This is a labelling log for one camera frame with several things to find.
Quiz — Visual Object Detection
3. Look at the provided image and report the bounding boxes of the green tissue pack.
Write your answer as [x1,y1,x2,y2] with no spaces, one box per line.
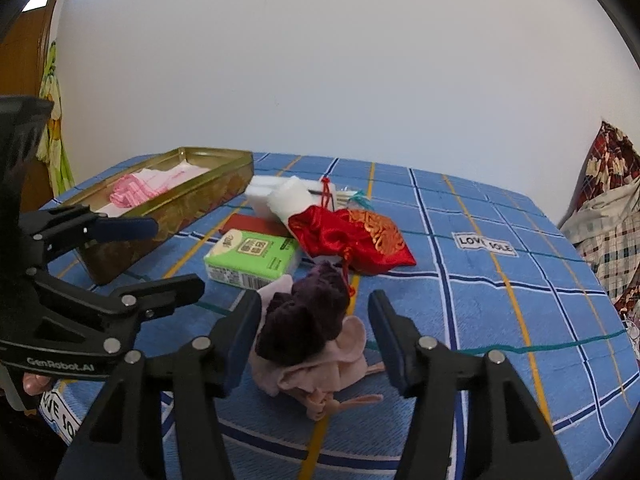
[203,229,302,290]

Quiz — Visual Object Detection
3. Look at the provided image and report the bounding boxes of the dark red wallet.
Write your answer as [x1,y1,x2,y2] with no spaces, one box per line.
[219,214,291,237]

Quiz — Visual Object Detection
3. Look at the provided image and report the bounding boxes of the gold metal tin tray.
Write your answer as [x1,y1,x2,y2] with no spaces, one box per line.
[60,146,254,285]

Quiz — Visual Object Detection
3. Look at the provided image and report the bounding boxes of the dark purple scrunchie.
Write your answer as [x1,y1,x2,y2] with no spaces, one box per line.
[255,262,350,366]

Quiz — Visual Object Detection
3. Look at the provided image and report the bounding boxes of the light pink drawstring pouch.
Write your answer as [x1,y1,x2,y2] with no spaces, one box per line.
[248,274,385,422]

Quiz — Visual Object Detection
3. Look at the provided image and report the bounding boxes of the white foam sponge block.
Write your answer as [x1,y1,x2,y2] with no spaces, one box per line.
[245,176,339,219]

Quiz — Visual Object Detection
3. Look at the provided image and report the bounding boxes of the red gold embroidered pouch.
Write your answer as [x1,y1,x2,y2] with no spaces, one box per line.
[288,177,416,282]

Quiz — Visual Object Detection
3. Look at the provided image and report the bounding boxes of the white sock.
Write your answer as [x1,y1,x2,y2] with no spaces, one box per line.
[267,177,317,224]

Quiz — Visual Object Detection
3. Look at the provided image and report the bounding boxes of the cotton swab packet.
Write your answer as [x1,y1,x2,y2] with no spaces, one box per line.
[335,188,373,210]

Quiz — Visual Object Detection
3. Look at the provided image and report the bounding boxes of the person's left hand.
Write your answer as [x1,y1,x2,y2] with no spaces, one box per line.
[23,373,53,396]

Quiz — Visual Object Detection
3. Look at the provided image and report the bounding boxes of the green yellow hanging cloth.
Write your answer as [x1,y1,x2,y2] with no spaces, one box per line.
[37,41,75,197]

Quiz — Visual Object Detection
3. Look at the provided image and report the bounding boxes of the pink knitted baby clothes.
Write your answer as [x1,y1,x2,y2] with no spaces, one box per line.
[98,162,208,217]

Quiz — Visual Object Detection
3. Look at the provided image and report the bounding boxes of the brown wooden door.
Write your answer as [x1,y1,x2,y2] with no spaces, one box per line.
[1,0,56,212]

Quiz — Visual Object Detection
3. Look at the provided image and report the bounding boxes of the patterned quilt pile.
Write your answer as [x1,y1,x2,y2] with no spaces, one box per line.
[561,122,640,351]

